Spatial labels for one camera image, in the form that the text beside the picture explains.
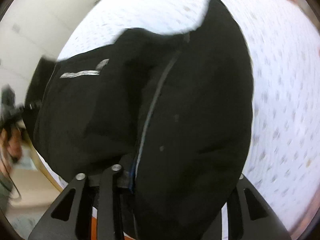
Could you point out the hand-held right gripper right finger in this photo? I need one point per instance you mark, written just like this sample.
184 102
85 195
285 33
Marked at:
240 210

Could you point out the wooden bed frame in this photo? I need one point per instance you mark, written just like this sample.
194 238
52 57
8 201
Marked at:
47 175

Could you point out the black hooded jacket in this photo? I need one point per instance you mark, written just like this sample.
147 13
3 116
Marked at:
187 105

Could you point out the person's left hand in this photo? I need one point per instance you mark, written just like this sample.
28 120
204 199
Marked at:
13 145

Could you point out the white bed sheet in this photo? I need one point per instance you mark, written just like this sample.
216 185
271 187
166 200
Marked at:
275 80

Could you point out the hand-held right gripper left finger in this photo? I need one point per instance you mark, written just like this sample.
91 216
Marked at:
110 192

